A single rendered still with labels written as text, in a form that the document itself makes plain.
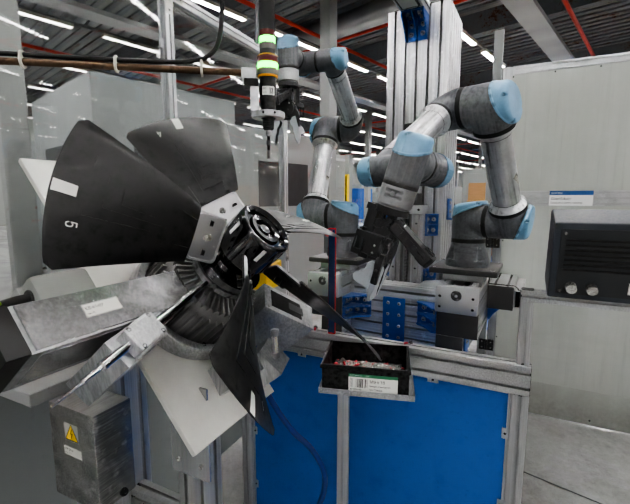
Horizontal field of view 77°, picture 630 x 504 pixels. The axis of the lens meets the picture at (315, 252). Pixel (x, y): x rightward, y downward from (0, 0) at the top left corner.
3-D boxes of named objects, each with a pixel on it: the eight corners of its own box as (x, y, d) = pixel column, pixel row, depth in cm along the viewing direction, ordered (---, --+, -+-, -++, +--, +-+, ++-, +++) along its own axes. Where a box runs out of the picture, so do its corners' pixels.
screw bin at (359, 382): (319, 391, 98) (319, 364, 97) (330, 363, 114) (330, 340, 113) (410, 400, 93) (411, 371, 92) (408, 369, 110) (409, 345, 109)
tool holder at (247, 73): (242, 114, 81) (240, 63, 79) (242, 120, 88) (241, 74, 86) (286, 115, 82) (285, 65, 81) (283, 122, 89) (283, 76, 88)
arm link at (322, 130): (325, 225, 162) (341, 109, 176) (291, 224, 167) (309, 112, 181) (333, 234, 173) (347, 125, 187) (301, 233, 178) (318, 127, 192)
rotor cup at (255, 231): (186, 262, 74) (227, 219, 69) (210, 227, 87) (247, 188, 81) (246, 307, 79) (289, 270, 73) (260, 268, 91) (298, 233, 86)
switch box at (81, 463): (93, 467, 98) (86, 383, 95) (136, 487, 92) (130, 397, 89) (56, 491, 90) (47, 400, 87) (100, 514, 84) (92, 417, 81)
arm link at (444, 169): (413, 157, 97) (390, 149, 89) (458, 154, 90) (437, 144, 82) (411, 189, 98) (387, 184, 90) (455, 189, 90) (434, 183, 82)
